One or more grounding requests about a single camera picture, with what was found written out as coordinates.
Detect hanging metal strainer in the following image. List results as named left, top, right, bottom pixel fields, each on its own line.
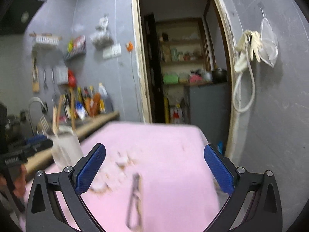
left=50, top=68, right=58, bottom=102

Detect white plastic utensil holder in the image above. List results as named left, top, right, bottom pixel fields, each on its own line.
left=47, top=126, right=84, bottom=170

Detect clear plastic bag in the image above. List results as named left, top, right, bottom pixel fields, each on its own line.
left=259, top=17, right=278, bottom=67

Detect white wall rack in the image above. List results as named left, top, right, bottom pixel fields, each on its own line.
left=30, top=32, right=62, bottom=46

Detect green box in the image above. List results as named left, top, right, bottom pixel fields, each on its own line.
left=163, top=74, right=179, bottom=84

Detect white wall box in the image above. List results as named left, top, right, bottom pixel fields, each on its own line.
left=56, top=65, right=69, bottom=85

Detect red white package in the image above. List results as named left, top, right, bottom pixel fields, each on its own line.
left=170, top=106, right=181, bottom=124

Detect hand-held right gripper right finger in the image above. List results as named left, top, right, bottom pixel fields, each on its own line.
left=203, top=144, right=283, bottom=232

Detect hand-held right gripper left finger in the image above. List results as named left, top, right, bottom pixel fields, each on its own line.
left=25, top=143, right=107, bottom=232

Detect wooden door frame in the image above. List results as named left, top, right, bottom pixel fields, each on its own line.
left=130, top=0, right=242, bottom=160

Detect blue white bag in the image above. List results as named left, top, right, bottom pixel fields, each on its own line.
left=75, top=101, right=88, bottom=119

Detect wire wall basket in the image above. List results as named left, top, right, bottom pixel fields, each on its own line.
left=63, top=36, right=87, bottom=61

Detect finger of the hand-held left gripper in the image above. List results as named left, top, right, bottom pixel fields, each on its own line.
left=14, top=140, right=53, bottom=155
left=24, top=135, right=50, bottom=144

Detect pink floral tablecloth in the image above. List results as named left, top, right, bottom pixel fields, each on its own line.
left=18, top=122, right=226, bottom=232

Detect hanging plastic bag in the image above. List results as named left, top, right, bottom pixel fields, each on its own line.
left=90, top=14, right=114, bottom=49

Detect white hose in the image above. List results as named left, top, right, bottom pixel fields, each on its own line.
left=232, top=51, right=256, bottom=113

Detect orange seasoning packet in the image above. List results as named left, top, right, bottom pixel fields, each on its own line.
left=89, top=93, right=102, bottom=116

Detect metal peeler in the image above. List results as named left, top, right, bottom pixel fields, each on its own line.
left=126, top=173, right=143, bottom=230

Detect dark soy sauce bottle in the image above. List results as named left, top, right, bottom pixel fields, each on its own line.
left=63, top=89, right=73, bottom=120

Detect black range hood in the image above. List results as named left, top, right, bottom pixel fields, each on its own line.
left=0, top=0, right=49, bottom=35

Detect wooden counter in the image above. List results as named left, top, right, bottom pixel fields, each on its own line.
left=24, top=111, right=120, bottom=174

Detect dark cooking pot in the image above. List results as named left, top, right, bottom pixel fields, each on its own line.
left=212, top=68, right=228, bottom=83

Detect grey cabinet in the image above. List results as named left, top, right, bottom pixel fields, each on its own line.
left=188, top=82, right=230, bottom=136

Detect metal faucet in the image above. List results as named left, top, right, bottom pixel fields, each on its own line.
left=28, top=97, right=49, bottom=136

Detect person's left hand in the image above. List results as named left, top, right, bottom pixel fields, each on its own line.
left=13, top=164, right=27, bottom=197

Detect white gloves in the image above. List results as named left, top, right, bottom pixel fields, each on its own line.
left=235, top=29, right=262, bottom=62

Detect white wall outlet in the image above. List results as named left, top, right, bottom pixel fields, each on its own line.
left=103, top=43, right=122, bottom=59

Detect wooden wall board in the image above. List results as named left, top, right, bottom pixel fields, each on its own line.
left=31, top=51, right=39, bottom=93

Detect steel fork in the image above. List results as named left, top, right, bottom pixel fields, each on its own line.
left=37, top=115, right=52, bottom=136

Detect red plastic bag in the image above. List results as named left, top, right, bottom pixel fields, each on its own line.
left=68, top=70, right=76, bottom=88

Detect wooden shelf unit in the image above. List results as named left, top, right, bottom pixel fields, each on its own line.
left=154, top=18, right=205, bottom=85

